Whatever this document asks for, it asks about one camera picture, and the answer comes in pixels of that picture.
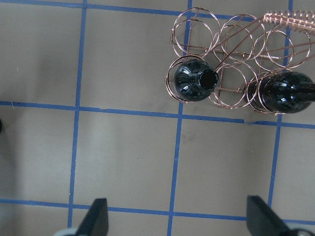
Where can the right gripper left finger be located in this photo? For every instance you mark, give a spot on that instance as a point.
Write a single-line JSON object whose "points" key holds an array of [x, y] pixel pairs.
{"points": [[95, 222]]}

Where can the copper wire bottle basket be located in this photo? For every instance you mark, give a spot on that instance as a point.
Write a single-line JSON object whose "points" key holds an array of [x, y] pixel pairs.
{"points": [[242, 50]]}

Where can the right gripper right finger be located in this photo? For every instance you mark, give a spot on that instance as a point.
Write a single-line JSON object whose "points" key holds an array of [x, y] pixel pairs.
{"points": [[262, 221]]}

